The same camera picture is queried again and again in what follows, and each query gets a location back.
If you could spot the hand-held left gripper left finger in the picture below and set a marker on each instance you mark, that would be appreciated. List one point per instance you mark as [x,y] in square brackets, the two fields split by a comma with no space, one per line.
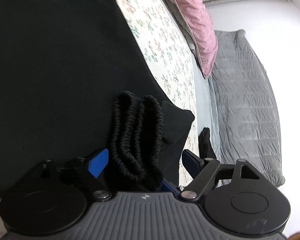
[99,162]

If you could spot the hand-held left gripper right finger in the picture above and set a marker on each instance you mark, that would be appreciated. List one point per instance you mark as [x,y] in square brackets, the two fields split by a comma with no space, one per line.
[190,160]

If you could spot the black pants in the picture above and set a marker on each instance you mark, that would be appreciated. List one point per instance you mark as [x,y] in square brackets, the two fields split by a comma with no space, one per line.
[52,67]

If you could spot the folded black cloth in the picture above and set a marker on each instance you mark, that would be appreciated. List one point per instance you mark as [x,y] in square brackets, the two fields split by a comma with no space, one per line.
[206,142]

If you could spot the grey bed sheet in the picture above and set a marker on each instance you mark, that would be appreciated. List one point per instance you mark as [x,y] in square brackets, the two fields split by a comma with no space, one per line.
[202,100]

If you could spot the grey quilted blanket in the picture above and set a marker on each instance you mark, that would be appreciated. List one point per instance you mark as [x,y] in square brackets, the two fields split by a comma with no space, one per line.
[245,92]

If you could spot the floral bed sheet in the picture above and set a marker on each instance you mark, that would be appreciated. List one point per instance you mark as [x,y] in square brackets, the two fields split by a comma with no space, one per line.
[160,50]

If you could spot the pink pillow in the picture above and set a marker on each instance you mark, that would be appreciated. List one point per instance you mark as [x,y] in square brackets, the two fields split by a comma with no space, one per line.
[197,25]

